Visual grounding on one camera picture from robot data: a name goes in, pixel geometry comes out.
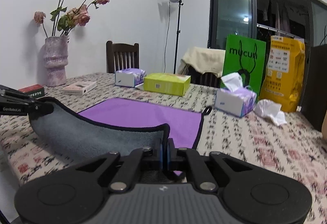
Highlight grey and purple towel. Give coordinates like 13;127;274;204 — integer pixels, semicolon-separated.
29;97;212;162

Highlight red and green small box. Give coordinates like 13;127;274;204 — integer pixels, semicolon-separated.
19;84;45;98

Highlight pink speckled ceramic vase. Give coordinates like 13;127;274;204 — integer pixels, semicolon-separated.
43;36;69;87

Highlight white and red flat box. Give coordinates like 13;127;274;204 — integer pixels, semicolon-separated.
62;81;97;96

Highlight lime green tissue box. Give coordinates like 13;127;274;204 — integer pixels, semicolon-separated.
143;73;191;96

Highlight purple tissue pack far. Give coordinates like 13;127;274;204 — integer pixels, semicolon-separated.
115;68;146;88

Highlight purple tissue pack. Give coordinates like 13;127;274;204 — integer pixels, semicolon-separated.
115;68;146;88
214;72;257;118

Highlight purple tissue pack near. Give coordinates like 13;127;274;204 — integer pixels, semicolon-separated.
214;72;257;118

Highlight dried pink rose bouquet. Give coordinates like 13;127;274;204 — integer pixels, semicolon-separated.
34;0;110;38

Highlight patterned calligraphy tablecloth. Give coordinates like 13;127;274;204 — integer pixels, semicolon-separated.
1;73;326;223

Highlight crumpled white tissue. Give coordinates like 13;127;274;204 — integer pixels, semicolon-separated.
254;99;287;127

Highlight dark wooden chair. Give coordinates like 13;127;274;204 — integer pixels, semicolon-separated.
106;41;140;73

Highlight chair with cream cloth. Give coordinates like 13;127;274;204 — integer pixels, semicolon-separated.
177;46;225;88

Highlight yellow delivery bag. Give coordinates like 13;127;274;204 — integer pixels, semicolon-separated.
259;36;305;113

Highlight brown cardboard box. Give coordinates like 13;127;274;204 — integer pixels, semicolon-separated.
321;112;327;141

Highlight green mucun paper bag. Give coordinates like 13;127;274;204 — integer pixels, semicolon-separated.
222;34;266;94

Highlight black paper bag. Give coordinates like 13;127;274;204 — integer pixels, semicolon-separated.
301;45;326;132

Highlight dark framed window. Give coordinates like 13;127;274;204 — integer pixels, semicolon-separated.
207;0;326;49

